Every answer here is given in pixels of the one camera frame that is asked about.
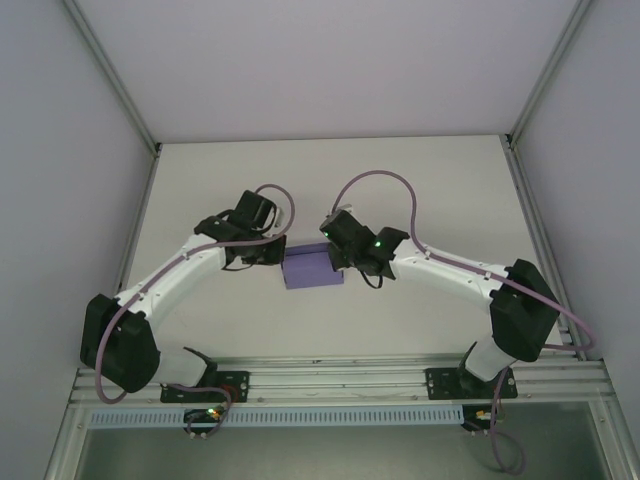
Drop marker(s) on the purple paper box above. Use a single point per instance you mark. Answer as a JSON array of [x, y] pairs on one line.
[[310, 275]]

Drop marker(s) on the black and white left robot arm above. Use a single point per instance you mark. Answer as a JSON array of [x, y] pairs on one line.
[[130, 360]]

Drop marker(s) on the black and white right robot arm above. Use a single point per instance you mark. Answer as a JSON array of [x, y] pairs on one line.
[[525, 310]]

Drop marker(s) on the black left controller board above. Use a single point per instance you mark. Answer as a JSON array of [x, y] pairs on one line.
[[200, 417]]

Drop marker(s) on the black controller board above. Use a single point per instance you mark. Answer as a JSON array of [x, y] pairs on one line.
[[472, 425], [200, 417]]

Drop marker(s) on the grey metal panel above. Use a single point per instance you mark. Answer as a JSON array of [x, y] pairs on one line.
[[325, 455]]

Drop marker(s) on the black right controller board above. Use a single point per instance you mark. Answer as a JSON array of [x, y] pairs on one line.
[[472, 425]]

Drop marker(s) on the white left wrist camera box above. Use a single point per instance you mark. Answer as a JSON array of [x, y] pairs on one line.
[[279, 217]]

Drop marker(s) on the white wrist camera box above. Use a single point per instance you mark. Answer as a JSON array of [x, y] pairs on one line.
[[345, 206], [279, 217]]

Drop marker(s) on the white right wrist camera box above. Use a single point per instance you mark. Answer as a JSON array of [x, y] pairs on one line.
[[345, 206]]

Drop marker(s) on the aluminium mounting rail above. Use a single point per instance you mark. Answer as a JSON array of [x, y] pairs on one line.
[[325, 385]]

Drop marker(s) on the aluminium table side rail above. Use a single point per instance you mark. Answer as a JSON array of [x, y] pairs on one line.
[[132, 250], [533, 225]]

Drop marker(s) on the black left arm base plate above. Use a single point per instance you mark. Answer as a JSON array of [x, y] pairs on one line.
[[235, 387]]

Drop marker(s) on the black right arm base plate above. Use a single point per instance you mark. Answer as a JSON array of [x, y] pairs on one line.
[[440, 385]]

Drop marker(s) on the aluminium frame post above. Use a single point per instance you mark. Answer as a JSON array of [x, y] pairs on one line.
[[548, 75], [117, 85]]

